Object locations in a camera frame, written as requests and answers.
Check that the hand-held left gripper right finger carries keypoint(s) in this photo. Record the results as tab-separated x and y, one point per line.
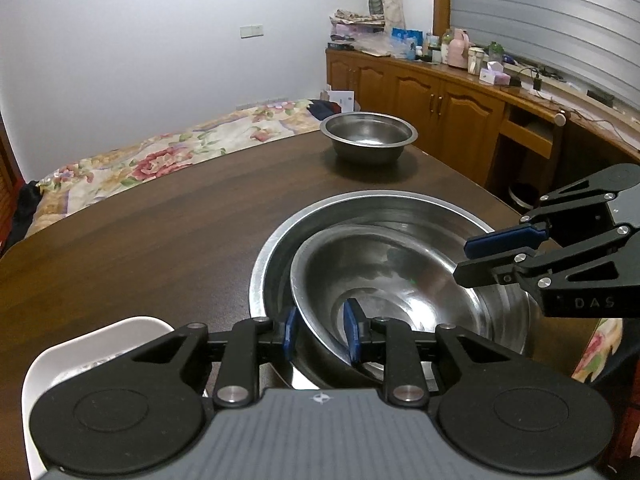
352	331

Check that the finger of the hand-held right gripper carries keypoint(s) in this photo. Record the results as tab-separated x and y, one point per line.
480	272
500	240

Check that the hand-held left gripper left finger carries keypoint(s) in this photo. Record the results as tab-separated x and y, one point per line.
289	332

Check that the medium steel bowl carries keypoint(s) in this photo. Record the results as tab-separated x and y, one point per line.
400	280

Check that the large steel bowl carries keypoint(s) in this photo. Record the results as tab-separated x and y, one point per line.
320	215

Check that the floral white square plate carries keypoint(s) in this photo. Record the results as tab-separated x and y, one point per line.
75	345

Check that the steel trash bin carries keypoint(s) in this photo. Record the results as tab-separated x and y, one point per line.
524	197

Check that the white round knob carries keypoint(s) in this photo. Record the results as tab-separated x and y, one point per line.
561	117

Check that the black charger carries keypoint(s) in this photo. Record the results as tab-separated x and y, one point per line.
537	81

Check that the white tissue box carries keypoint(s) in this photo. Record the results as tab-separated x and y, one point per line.
494	75

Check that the small steel bowl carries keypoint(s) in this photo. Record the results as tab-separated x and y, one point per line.
370	132

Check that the wooden cabinet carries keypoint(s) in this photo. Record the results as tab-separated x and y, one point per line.
410	95

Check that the black flat device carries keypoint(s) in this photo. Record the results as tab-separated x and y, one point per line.
600	98

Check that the white jar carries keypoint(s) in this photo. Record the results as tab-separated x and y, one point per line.
476	62

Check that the green bottle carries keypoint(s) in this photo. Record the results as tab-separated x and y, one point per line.
495	52

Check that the pink thermos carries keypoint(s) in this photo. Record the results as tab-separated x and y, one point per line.
460	50

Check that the cluster of small bottles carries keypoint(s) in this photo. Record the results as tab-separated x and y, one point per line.
435	50

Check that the white paper card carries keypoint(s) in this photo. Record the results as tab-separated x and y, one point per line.
342	100

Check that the floral blanket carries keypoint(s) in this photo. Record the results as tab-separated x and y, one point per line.
165	160

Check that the dark blue cloth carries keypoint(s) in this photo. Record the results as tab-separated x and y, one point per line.
322	109

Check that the blue and white packet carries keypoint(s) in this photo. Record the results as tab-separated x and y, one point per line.
405	40

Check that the grey window blind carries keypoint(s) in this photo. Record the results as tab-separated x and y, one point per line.
525	10

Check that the dark flat box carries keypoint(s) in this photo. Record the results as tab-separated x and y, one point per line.
340	42

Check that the stack of newspapers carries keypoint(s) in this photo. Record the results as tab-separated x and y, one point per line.
355	19

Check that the grey ribbed object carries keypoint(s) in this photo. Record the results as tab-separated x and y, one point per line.
376	5

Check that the dark clothing pile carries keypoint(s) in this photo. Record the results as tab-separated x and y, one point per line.
22	210

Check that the wooden louvered wardrobe door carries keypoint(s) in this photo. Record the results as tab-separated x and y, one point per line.
6	160

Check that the white wall switch plate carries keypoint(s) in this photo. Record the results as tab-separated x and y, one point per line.
251	30

